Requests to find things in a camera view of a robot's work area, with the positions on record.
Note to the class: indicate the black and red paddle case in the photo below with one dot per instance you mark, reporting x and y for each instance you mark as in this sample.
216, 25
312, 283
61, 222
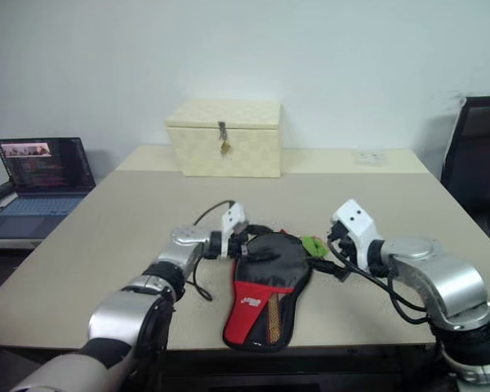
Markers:
249, 304

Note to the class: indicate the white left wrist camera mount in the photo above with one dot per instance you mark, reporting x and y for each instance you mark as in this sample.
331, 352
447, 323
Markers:
234, 216

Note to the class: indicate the metal box hasp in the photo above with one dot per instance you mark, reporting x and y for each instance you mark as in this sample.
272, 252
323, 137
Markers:
221, 130

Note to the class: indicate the open blue laptop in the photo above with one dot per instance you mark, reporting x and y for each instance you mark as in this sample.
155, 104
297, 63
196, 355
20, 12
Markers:
45, 163

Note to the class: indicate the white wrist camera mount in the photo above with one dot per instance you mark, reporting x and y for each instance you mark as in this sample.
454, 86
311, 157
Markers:
234, 216
355, 220

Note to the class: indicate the clear socket plate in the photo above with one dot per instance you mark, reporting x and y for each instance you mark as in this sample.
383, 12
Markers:
371, 158

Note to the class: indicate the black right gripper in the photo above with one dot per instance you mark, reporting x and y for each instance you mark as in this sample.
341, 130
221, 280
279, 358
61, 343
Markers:
343, 245

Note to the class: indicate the green zipper pull tag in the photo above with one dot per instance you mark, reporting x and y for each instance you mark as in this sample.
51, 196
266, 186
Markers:
315, 247

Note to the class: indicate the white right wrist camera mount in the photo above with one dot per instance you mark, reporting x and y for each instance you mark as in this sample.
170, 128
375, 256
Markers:
355, 220

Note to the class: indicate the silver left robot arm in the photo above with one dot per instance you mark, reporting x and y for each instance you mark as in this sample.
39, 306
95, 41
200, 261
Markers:
175, 255

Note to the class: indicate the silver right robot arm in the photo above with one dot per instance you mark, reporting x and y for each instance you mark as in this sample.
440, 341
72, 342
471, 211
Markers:
441, 269

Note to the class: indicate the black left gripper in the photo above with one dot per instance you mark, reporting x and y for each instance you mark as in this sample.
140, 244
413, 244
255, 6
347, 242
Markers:
237, 243

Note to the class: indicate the black office chair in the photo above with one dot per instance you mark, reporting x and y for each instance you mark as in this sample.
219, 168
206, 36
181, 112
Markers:
482, 163

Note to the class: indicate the table tennis paddle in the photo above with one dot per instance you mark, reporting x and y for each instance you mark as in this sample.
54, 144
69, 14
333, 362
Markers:
273, 318

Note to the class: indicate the cream lidded box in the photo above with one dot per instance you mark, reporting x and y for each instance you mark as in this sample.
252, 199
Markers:
245, 151

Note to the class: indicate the brass padlock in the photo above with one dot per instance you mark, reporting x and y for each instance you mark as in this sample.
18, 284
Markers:
225, 148

